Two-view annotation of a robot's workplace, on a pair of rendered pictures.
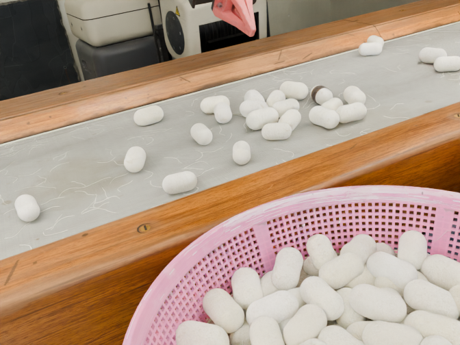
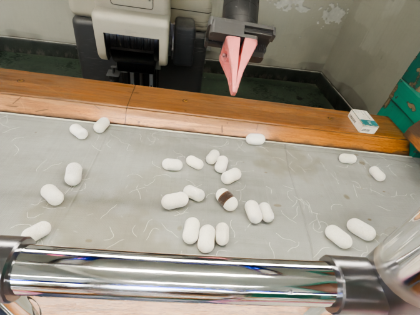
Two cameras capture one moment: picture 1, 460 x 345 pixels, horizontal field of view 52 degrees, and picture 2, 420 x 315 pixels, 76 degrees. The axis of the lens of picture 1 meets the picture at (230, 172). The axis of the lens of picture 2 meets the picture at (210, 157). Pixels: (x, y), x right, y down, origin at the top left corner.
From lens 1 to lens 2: 0.70 m
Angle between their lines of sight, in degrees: 18
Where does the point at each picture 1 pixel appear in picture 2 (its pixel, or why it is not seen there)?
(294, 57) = (28, 107)
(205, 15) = (108, 27)
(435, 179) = not seen: outside the picture
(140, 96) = not seen: outside the picture
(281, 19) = (293, 37)
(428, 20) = (185, 122)
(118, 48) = (89, 22)
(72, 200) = not seen: outside the picture
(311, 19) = (315, 45)
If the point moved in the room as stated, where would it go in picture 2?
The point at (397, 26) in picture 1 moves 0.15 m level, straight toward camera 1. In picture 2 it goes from (148, 116) to (69, 148)
